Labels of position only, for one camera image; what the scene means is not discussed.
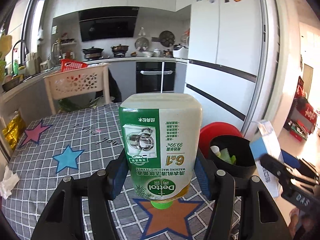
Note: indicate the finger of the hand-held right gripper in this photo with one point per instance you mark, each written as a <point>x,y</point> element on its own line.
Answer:
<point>290,158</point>
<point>258,150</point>

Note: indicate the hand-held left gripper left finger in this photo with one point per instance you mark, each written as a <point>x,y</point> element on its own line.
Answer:
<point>118,180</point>

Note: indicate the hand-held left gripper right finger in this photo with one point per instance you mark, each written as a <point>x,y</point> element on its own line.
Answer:
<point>203,180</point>

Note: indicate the black trash bin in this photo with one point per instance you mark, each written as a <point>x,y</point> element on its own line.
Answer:
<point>230,171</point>

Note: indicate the white and blue box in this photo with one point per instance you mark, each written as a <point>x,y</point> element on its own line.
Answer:
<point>271,187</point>

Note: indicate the green label detergent bottle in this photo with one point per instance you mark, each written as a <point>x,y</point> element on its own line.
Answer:
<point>160,130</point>

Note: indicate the person's right hand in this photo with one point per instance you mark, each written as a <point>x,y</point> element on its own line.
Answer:
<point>295,220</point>

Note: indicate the red plastic stool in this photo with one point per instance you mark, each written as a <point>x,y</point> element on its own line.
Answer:
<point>217,128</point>

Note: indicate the red printed gift box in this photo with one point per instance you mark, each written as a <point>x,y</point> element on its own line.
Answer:
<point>306,110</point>

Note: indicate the grey checked star tablecloth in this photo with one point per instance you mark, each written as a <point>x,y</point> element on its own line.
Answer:
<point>50,192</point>

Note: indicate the green leafy vegetables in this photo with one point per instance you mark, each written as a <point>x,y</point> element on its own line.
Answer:
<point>72,104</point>

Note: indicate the grey kitchen counter unit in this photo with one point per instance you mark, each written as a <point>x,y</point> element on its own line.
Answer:
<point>128,80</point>

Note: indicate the black built-in oven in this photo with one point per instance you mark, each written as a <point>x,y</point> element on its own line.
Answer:
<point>150,82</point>

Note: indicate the cream cut-out storage rack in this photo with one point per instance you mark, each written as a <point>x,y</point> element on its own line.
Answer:
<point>75,83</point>

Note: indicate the crumpled white tissue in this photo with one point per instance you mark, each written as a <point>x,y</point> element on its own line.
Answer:
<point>8,182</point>

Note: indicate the gold foil bag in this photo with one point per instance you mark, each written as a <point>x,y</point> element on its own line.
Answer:
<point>13,132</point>

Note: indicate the white refrigerator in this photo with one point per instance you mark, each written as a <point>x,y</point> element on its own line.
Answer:
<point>225,37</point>

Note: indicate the red plastic basket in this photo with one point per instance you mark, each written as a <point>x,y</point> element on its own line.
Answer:
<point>72,65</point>

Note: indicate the white rice cooker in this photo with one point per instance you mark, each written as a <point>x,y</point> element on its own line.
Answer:
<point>180,52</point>

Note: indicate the white bowl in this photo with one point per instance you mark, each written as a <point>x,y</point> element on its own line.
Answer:
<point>147,54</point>

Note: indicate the black wok with lid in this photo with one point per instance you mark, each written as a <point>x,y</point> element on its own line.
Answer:
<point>92,52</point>

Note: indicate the dark cooking pot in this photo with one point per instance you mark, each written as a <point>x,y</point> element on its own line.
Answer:
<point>120,48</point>

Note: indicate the white teapot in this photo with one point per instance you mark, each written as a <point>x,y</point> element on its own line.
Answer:
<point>156,52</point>

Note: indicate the round silver steamer rack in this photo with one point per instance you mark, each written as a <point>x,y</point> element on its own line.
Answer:
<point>142,43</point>

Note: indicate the round dark hanging pan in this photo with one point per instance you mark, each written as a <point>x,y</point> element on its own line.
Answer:
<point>167,38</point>

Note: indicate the black range hood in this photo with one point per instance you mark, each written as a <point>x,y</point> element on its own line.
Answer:
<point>107,25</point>

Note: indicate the green plastic colander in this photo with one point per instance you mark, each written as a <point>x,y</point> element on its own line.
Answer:
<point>2,70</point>

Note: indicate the hanging white plastic bag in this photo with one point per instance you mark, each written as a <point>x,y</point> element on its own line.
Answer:
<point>40,36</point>

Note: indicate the black kitchen faucet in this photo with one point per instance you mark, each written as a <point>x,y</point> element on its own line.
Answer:
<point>15,46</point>

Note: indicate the yellow plastic container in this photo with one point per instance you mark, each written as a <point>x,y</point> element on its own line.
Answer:
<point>5,45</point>

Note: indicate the kitchen window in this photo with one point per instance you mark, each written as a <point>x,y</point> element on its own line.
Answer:
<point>22,25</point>

